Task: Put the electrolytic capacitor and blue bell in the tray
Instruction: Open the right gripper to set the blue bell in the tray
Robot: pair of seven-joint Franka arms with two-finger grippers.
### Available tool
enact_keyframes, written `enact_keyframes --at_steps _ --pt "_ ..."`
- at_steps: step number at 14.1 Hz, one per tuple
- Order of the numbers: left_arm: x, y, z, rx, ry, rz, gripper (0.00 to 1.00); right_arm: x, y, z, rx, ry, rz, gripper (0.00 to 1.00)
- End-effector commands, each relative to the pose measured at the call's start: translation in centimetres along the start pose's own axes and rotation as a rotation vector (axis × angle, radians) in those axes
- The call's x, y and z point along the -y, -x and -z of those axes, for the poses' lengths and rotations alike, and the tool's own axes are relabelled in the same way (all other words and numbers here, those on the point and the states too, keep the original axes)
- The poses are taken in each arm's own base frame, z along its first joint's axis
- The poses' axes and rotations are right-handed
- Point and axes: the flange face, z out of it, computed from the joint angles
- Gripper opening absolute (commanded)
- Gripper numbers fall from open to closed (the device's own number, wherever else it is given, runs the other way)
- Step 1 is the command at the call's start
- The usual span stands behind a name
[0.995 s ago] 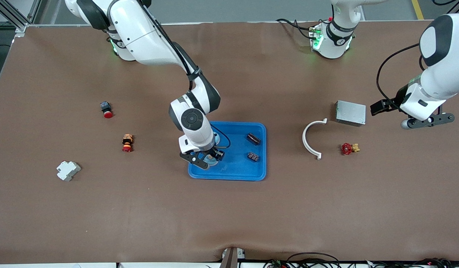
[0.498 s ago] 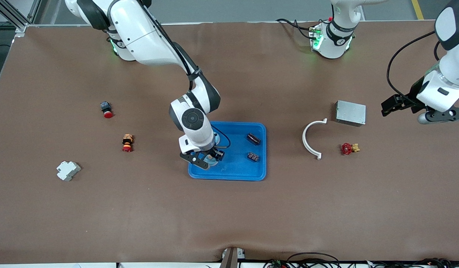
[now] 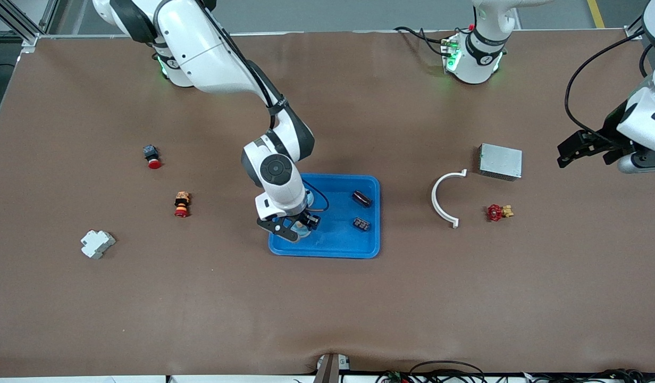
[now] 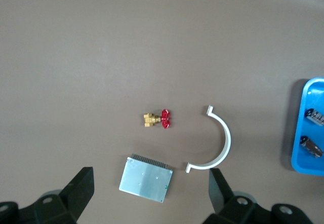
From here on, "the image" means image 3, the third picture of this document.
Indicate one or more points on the red valve with brass fitting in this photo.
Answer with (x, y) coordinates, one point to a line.
(495, 213)

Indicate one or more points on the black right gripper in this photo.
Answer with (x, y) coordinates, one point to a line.
(308, 217)

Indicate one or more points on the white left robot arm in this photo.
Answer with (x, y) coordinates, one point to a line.
(476, 58)

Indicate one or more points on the red yellow emergency stop button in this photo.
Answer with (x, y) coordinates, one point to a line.
(182, 205)

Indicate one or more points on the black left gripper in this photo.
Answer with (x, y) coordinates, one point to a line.
(608, 130)

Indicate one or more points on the aluminium frame corner post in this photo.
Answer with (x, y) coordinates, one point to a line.
(633, 35)
(30, 40)

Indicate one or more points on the large dark electrolytic capacitor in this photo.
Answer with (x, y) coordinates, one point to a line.
(362, 199)

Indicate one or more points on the white curved plastic bracket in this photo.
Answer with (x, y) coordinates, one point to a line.
(434, 199)

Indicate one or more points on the white circuit breaker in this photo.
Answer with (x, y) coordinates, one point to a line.
(96, 243)

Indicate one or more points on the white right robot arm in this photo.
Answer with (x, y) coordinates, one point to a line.
(277, 170)

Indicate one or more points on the brown table cover mat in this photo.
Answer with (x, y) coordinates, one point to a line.
(327, 308)

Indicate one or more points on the grey metal box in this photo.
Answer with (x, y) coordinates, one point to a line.
(500, 161)

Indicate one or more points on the blue plastic tray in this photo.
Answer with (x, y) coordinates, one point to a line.
(338, 242)

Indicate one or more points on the red push button black body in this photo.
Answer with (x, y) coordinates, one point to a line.
(153, 159)

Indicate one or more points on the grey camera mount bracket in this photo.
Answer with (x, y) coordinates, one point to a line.
(330, 369)

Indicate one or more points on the blue bell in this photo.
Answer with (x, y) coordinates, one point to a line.
(310, 199)
(304, 230)

